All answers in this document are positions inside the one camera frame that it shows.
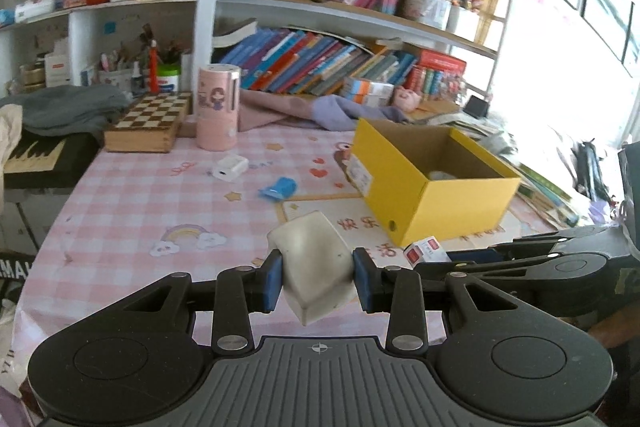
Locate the yellow cardboard box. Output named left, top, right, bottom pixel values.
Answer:
left=346, top=119, right=521, bottom=247

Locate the pink pig figurine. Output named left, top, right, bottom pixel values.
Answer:
left=392, top=87, right=422, bottom=114

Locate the white pen holder box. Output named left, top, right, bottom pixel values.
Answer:
left=446, top=4, right=480, bottom=41

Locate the red boxed book set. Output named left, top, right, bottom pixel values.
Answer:
left=418, top=49, right=466, bottom=76

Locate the grey folded cloth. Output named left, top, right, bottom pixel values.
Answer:
left=1, top=84, right=130, bottom=142

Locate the row of leaning books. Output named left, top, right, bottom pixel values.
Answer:
left=213, top=27, right=418, bottom=98

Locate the small red white box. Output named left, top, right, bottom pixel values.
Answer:
left=404, top=236, right=451, bottom=268

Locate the black phone stand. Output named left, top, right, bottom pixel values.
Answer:
left=463, top=95, right=489, bottom=119

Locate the white USB charger plug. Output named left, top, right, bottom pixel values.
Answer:
left=210, top=154, right=250, bottom=182

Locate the orange white medicine box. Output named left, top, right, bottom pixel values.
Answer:
left=340, top=78, right=395, bottom=107

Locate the black piano keyboard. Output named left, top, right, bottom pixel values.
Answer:
left=4, top=132, right=100, bottom=190

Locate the wooden chessboard box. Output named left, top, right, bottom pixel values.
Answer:
left=104, top=92, right=192, bottom=154

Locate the pile of papers and booklets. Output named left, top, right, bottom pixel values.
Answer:
left=419, top=110, right=593, bottom=230

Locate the pink cylinder pen holder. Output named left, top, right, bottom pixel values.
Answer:
left=196, top=64, right=241, bottom=152

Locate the small blue clip toy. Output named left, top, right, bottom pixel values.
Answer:
left=259, top=176, right=297, bottom=202

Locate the purple pink cloth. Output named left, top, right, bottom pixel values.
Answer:
left=238, top=90, right=408, bottom=132

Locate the white beige pouch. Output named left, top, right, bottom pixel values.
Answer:
left=267, top=211, right=356, bottom=326

